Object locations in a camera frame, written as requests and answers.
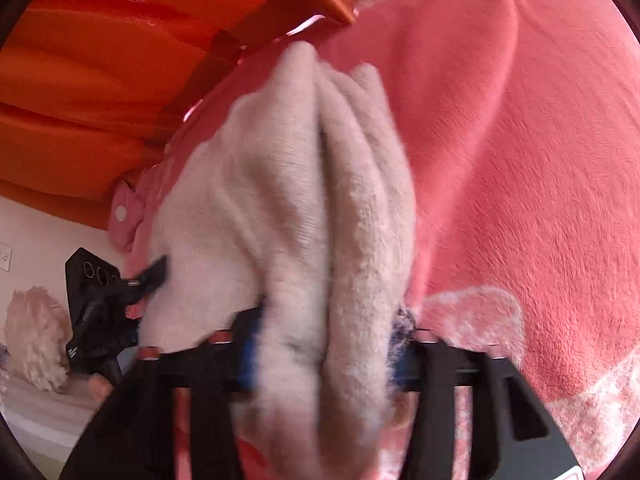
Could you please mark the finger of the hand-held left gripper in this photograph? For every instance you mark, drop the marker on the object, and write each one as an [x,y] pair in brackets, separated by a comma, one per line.
[152,275]

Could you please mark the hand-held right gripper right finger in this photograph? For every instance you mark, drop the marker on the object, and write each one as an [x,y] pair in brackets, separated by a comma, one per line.
[417,360]

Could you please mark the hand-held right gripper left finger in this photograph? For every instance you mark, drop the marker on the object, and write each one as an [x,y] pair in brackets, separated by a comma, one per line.
[242,355]

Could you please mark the person's left hand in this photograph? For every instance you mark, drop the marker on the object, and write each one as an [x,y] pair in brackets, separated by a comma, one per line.
[101,387]

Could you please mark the white fluffy cushion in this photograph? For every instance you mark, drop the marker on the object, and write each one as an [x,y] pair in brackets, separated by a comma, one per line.
[35,335]

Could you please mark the pink pillow with white button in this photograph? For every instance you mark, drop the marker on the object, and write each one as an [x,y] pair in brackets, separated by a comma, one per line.
[125,210]

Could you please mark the pale bed sheet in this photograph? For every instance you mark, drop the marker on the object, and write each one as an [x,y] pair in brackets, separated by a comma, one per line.
[45,410]

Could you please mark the orange curtain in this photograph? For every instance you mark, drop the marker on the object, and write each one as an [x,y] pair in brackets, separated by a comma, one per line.
[100,85]

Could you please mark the pink floral fleece blanket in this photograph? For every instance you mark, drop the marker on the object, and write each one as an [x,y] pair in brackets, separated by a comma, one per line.
[525,185]

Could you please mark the white wall socket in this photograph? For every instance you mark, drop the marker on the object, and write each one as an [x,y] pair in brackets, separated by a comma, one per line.
[5,257]

